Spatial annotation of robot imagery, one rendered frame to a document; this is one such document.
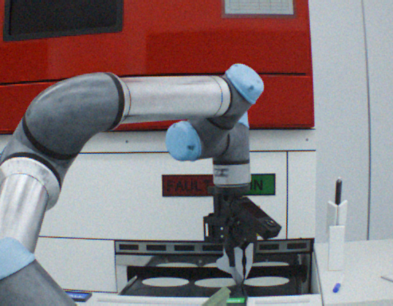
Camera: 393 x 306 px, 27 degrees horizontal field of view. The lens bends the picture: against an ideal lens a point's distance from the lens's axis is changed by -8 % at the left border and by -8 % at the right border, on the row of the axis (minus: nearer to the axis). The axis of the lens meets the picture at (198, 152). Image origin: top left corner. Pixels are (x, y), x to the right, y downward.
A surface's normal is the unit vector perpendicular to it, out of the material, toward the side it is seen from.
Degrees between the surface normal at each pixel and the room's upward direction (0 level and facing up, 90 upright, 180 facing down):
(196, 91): 76
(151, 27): 90
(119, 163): 90
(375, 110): 90
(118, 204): 90
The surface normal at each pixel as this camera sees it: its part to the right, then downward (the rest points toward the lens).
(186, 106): 0.69, 0.42
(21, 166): -0.09, -0.12
